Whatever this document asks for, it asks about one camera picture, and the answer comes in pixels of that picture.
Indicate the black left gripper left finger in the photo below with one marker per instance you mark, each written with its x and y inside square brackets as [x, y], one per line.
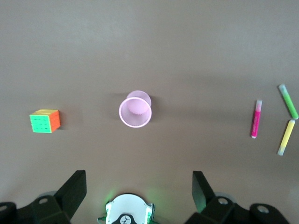
[67, 193]

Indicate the pink highlighter marker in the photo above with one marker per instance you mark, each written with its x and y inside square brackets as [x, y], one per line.
[256, 121]

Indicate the pink ribbed plastic cup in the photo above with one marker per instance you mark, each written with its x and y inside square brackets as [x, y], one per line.
[136, 108]

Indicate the yellow highlighter marker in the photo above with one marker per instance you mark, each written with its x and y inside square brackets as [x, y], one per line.
[287, 135]

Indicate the multicoloured puzzle cube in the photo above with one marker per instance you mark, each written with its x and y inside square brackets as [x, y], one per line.
[40, 123]

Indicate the green highlighter marker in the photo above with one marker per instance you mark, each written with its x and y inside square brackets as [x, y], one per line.
[288, 102]

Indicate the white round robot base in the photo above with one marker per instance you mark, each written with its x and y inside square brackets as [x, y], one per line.
[128, 207]

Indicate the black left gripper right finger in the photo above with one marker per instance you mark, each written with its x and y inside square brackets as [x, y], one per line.
[205, 198]

